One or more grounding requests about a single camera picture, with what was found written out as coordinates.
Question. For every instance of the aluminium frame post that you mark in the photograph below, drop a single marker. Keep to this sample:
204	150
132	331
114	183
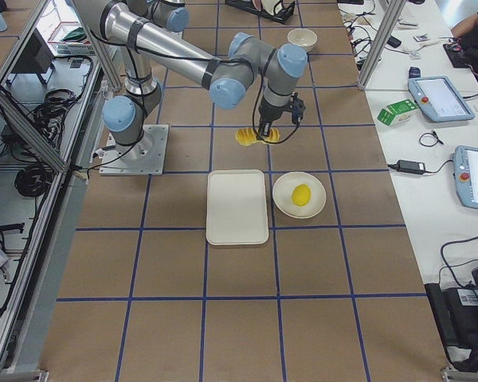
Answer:
385	29

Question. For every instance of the green white box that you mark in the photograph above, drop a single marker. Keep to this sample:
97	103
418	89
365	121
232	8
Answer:
396	113

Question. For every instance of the cream plate in rack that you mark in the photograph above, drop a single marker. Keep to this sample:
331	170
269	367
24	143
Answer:
272	7

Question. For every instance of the yellow lemon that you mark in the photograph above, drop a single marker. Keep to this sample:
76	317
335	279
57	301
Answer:
301	195

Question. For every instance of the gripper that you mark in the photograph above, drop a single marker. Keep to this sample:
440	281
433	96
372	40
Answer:
270	112

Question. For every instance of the black plate rack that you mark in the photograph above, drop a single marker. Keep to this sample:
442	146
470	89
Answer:
255	8

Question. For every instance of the teach pendant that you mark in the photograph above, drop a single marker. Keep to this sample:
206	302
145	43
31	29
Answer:
465	161
439	100

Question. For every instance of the yellow twisted bread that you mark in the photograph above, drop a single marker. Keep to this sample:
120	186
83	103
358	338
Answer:
247	136

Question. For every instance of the near teach pendant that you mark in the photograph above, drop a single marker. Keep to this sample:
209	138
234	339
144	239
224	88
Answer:
465	161

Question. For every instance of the black power adapter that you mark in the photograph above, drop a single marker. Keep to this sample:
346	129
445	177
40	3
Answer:
406	166

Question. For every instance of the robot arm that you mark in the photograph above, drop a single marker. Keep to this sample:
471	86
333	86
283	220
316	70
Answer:
227	80

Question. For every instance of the cream bowl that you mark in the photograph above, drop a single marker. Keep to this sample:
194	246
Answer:
304	38

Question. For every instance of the cream rectangular tray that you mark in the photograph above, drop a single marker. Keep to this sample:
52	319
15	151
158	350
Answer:
236	212

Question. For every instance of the far teach pendant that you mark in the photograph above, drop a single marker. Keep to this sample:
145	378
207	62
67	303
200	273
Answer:
439	100

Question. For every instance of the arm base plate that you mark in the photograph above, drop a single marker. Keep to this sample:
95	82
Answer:
146	157

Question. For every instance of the person at desk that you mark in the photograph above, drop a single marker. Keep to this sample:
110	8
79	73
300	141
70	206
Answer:
472	28

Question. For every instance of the cream plate with lemon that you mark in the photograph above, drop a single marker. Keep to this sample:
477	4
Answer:
282	191

